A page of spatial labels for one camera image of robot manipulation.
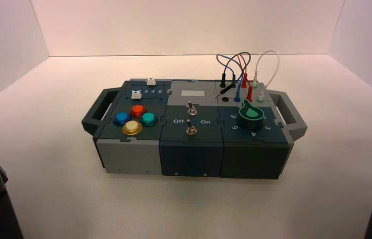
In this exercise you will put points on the green pointer rotary knob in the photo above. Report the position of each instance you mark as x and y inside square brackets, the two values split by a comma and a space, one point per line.
[251, 117]

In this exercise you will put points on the pale rectangular display window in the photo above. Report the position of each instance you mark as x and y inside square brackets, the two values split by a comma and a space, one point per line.
[192, 93]

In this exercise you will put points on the teal round push button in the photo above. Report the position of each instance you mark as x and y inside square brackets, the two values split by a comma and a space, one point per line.
[148, 119]

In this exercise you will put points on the dark modular control panel box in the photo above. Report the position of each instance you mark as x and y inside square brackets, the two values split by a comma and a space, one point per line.
[189, 158]

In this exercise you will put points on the red round push button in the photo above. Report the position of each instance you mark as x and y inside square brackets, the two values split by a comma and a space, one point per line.
[138, 111]

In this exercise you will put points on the white slider cap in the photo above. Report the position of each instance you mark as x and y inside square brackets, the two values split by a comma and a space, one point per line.
[136, 95]
[150, 81]

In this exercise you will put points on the yellow round push button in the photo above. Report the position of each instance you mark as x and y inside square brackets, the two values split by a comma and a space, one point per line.
[132, 128]

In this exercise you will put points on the blue round push button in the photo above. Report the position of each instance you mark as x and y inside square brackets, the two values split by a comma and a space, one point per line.
[122, 118]

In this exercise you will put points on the metal toggle switch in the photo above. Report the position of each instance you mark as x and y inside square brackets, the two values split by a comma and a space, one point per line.
[190, 128]
[191, 109]

